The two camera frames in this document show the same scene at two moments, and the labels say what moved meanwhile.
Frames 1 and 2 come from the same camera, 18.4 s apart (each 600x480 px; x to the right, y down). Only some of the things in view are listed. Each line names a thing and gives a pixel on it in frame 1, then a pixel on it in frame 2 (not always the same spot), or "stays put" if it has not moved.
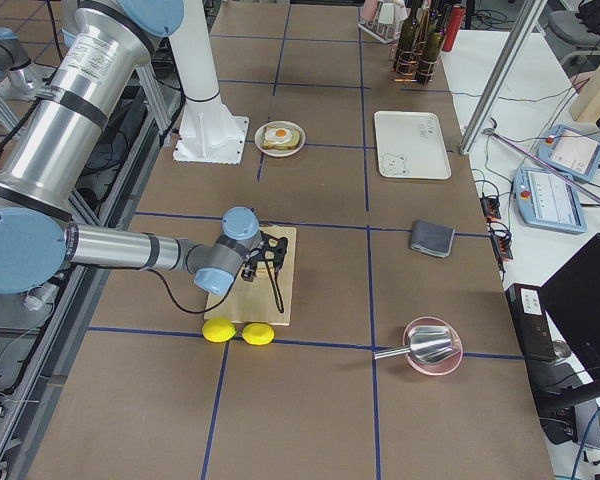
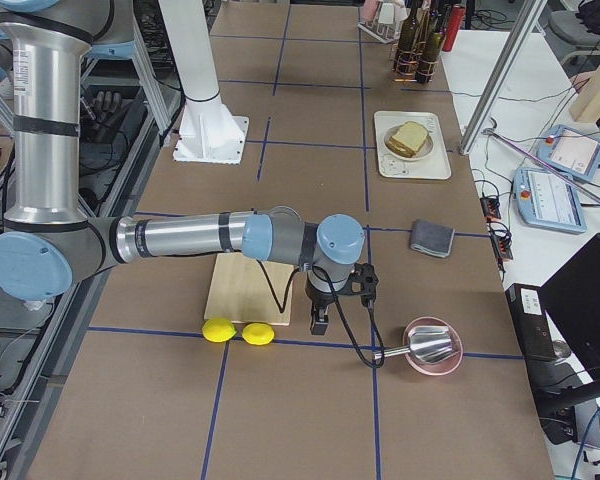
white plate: [278, 153] to [425, 150]
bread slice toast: [293, 143] to [411, 134]
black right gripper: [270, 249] to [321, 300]
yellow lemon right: [258, 333] stays put
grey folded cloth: [431, 238] stays put
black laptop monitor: [583, 298] stays put
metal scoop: [432, 344] stays put
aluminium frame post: [519, 37] stays put
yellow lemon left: [219, 330] stays put
